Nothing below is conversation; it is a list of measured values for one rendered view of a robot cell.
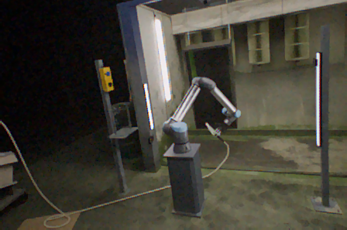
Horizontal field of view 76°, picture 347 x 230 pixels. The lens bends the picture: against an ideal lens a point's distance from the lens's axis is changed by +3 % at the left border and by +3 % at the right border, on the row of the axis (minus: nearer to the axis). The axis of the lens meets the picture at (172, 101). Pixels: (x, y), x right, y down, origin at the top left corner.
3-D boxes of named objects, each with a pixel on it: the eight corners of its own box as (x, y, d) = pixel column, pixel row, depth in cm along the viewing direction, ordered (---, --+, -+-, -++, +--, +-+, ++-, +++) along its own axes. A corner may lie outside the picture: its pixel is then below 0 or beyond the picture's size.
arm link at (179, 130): (178, 145, 208) (176, 127, 205) (170, 140, 223) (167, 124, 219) (191, 139, 216) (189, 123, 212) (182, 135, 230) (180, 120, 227)
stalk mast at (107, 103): (123, 190, 278) (97, 60, 246) (127, 190, 276) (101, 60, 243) (121, 193, 272) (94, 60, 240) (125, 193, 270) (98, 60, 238)
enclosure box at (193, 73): (200, 118, 359) (187, 45, 313) (238, 116, 339) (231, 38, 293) (196, 129, 329) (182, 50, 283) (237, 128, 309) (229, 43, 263)
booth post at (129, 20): (145, 172, 315) (115, 4, 270) (150, 166, 331) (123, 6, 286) (156, 173, 308) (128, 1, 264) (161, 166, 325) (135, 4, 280)
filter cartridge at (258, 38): (269, 67, 394) (267, 19, 380) (273, 68, 359) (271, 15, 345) (248, 70, 404) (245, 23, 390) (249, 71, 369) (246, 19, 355)
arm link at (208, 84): (210, 74, 226) (243, 112, 257) (203, 74, 237) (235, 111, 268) (204, 83, 223) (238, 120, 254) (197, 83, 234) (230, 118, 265)
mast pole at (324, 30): (321, 203, 214) (321, 26, 181) (328, 204, 212) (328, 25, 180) (323, 207, 209) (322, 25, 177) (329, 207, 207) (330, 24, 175)
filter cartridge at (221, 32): (228, 73, 380) (225, 24, 363) (213, 74, 409) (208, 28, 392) (242, 70, 401) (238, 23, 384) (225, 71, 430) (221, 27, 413)
